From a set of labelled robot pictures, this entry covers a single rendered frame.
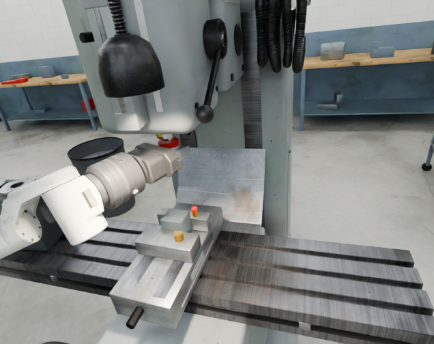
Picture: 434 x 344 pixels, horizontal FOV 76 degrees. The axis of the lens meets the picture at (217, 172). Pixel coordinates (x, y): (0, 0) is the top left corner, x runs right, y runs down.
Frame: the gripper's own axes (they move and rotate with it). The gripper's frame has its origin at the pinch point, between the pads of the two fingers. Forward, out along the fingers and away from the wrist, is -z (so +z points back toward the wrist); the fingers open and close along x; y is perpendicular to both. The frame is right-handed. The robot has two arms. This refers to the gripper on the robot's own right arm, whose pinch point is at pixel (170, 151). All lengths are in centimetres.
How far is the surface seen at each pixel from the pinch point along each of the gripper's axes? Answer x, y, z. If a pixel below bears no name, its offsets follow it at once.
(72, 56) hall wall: 519, 6, -244
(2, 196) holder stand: 48, 13, 24
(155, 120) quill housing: -6.2, -10.2, 7.3
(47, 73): 545, 28, -200
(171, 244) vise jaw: -2.3, 20.6, 6.9
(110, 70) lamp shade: -16.5, -20.8, 19.8
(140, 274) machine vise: 0.5, 24.7, 14.9
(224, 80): -6.4, -13.0, -13.5
